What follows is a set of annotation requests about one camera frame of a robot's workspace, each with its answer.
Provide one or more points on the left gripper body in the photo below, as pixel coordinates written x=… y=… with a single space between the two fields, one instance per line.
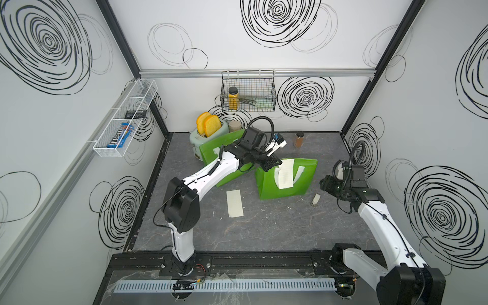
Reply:
x=258 y=157

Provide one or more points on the small beige stapler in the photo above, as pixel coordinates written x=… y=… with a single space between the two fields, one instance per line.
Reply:
x=315 y=200

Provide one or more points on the black wire wall basket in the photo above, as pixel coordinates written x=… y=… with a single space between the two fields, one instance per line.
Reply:
x=256 y=88

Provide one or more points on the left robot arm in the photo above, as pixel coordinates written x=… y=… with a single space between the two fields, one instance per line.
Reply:
x=181 y=206

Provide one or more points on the white wire wall shelf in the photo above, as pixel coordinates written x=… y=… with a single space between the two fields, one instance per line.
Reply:
x=138 y=95

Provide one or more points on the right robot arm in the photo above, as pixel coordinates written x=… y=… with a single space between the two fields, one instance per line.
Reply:
x=406 y=278

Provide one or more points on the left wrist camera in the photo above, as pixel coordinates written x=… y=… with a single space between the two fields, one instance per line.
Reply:
x=276 y=143

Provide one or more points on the yellow juice bottle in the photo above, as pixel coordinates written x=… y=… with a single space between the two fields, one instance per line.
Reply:
x=233 y=98

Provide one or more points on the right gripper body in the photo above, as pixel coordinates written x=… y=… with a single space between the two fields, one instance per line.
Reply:
x=331 y=185

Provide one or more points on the beige lidded jar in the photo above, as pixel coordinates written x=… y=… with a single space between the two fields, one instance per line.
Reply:
x=234 y=126

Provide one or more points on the grey slotted cable duct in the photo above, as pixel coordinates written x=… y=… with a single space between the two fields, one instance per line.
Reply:
x=227 y=285

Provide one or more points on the small black box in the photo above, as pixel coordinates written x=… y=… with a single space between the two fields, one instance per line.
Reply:
x=139 y=114

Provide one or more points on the toast slice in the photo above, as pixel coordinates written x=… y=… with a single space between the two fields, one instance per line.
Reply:
x=200 y=122
x=211 y=125

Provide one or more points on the brown spice bottle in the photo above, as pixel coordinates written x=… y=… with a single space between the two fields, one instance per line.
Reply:
x=299 y=139

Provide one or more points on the mint green toaster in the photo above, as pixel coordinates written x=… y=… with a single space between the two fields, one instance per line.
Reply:
x=198 y=140

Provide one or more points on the blue candy packet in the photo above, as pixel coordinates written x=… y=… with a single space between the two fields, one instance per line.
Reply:
x=120 y=137

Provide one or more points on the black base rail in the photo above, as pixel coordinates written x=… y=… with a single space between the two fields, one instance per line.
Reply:
x=320 y=262

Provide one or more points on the right toast slice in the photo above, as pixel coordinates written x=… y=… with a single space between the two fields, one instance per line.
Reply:
x=211 y=125

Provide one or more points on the left toast slice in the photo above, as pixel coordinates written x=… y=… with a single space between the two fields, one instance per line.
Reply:
x=200 y=122

